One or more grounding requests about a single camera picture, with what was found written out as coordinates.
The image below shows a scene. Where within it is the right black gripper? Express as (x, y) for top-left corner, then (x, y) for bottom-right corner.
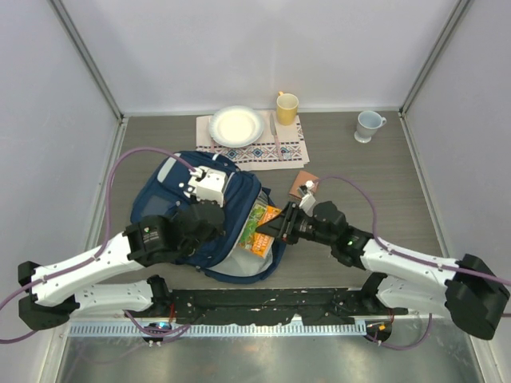
(256, 202), (335, 247)

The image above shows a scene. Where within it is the patterned cloth placemat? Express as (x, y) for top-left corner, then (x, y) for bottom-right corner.
(196, 109), (310, 171)

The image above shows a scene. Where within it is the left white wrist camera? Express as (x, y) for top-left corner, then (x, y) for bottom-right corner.
(188, 166), (228, 207)

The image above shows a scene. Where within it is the light blue footed cup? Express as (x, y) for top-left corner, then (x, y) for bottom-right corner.
(354, 111), (387, 144)

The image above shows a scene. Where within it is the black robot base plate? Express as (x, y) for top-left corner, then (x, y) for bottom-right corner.
(167, 287), (396, 325)

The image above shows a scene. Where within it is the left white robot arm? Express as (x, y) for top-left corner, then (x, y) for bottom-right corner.
(18, 200), (225, 331)

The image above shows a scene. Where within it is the navy blue student backpack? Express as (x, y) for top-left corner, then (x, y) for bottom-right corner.
(130, 151), (286, 284)

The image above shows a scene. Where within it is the yellow ceramic mug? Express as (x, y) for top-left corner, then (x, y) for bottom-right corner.
(276, 91), (299, 126)

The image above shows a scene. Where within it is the white paper plate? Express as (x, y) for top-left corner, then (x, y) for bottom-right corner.
(208, 105), (265, 148)

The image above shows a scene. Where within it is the brown leather wallet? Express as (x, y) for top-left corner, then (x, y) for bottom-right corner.
(288, 170), (319, 199)

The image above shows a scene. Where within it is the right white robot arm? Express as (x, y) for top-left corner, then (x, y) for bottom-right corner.
(256, 201), (510, 340)

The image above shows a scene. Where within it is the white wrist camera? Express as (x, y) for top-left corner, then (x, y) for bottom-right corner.
(188, 166), (228, 207)
(298, 180), (316, 215)

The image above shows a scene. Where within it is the slotted cable duct rail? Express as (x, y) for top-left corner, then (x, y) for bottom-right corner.
(68, 319), (366, 338)

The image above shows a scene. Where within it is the orange treehouse paperback book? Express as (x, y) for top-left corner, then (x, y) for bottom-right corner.
(237, 202), (281, 259)

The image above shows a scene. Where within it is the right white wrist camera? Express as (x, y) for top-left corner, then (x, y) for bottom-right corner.
(298, 180), (316, 215)

